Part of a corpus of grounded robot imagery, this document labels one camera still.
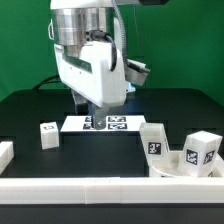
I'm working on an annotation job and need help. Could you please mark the black cables on table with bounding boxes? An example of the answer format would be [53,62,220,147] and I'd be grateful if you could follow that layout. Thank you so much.
[32,73,63,91]

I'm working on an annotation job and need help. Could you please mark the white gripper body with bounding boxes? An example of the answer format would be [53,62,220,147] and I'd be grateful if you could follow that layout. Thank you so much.
[54,41,149,108]

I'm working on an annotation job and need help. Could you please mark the white U-shaped obstacle wall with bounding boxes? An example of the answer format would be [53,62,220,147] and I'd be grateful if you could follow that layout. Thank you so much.
[0,142,224,204]

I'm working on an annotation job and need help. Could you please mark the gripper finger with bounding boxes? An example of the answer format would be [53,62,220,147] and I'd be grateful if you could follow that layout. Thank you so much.
[92,105,106,130]
[71,90,88,115]

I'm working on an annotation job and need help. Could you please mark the white tag sheet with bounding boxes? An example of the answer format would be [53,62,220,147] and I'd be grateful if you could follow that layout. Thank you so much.
[61,115,145,133]

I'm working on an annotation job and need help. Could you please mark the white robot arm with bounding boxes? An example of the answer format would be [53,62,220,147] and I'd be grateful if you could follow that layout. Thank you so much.
[48,0,169,130]

